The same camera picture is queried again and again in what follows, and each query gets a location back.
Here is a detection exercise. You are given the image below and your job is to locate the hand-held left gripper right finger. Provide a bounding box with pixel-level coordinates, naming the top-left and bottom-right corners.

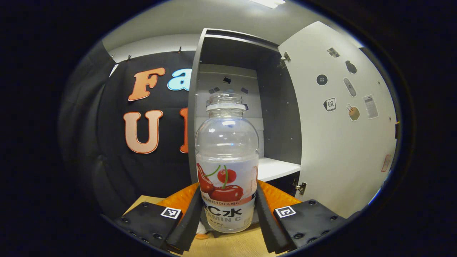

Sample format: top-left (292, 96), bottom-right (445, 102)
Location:
top-left (256, 180), bottom-right (350, 255)

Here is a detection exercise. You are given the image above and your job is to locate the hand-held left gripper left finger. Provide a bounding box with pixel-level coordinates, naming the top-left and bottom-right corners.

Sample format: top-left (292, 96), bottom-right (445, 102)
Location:
top-left (114, 182), bottom-right (203, 255)

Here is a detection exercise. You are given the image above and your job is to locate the clear bottle with red label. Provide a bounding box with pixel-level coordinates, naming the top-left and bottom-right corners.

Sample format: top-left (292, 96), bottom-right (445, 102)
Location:
top-left (195, 92), bottom-right (260, 233)

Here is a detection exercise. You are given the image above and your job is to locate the white cabinet shelf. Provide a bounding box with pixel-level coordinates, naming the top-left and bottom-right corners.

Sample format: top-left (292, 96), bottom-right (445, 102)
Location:
top-left (257, 157), bottom-right (301, 182)

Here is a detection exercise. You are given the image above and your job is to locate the penguin plush toy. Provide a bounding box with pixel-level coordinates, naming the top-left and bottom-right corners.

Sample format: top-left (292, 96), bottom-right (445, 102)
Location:
top-left (195, 221), bottom-right (212, 240)

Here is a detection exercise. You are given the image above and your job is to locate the black backdrop cloth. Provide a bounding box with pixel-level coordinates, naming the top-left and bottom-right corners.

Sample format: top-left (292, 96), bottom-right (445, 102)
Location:
top-left (59, 40), bottom-right (402, 219)

